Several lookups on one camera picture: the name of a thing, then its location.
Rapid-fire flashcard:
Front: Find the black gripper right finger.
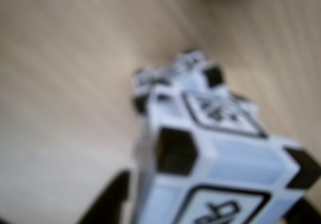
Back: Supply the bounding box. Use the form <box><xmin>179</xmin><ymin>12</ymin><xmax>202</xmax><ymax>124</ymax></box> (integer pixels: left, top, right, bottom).
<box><xmin>282</xmin><ymin>196</ymin><xmax>321</xmax><ymax>224</ymax></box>

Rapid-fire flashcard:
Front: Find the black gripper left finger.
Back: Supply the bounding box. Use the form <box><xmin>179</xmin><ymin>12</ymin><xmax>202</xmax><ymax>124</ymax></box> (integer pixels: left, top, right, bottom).
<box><xmin>75</xmin><ymin>170</ymin><xmax>137</xmax><ymax>224</ymax></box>

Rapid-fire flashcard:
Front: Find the white cube crossed symbol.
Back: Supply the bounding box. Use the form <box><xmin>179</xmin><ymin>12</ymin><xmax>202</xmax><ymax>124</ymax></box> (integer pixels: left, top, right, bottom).
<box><xmin>130</xmin><ymin>48</ymin><xmax>321</xmax><ymax>224</ymax></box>

